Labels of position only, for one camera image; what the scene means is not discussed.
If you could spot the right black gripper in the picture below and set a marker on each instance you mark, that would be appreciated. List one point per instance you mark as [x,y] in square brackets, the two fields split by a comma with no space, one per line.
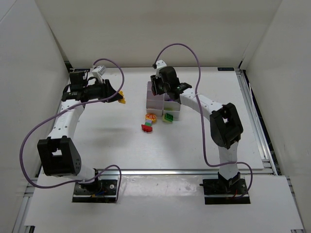
[157,85]

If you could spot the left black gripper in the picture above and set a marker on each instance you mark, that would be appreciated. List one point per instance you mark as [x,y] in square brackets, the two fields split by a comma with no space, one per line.
[107,88]

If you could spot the yellow and red lego stack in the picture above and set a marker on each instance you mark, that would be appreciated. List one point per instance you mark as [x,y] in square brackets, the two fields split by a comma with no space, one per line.
[122,100]

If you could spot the yellow oval printed lego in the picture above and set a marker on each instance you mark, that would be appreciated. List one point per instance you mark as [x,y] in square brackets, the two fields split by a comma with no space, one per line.
[151,117]

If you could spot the lilac green red lego stack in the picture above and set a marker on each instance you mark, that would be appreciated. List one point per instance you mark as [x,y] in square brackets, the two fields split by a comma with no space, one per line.
[147,126]

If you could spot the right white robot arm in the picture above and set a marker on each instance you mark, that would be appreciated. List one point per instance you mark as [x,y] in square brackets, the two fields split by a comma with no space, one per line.
[225,124]

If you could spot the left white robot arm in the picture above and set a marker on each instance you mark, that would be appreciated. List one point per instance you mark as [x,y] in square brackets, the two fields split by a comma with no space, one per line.
[58,154]

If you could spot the left white divided container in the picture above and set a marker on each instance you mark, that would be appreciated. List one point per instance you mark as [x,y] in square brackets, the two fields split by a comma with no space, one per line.
[154,103]

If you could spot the white divided container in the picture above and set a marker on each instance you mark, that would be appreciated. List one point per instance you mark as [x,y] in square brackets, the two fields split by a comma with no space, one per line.
[154,103]
[172,108]

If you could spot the right white divided container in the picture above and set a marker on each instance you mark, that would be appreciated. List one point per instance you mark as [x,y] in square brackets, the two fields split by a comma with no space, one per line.
[172,108]

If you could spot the green and lime lego stack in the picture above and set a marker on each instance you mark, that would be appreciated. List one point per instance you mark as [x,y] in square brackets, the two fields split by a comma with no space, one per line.
[167,118]

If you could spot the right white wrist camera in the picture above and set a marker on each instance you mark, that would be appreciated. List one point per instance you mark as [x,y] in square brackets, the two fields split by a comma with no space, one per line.
[158,65]

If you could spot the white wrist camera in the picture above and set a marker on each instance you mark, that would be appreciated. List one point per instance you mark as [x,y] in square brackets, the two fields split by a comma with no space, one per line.
[158,65]
[98,72]

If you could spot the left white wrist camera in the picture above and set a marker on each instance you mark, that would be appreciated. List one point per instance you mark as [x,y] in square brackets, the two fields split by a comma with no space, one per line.
[98,72]

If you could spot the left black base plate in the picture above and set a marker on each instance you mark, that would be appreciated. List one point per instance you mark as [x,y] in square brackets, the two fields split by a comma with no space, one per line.
[103,190]

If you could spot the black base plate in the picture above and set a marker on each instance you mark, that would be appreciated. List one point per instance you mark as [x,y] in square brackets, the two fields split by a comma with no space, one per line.
[103,190]
[216,194]

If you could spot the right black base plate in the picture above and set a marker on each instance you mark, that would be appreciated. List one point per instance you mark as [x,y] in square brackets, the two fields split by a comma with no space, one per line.
[216,194]

